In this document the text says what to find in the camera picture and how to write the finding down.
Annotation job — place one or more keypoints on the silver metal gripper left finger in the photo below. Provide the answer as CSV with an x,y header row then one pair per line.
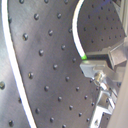
x,y
103,77

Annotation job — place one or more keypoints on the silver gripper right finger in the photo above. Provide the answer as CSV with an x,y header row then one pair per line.
x,y
114,55

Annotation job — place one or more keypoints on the black perforated breadboard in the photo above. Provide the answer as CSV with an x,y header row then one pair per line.
x,y
42,44

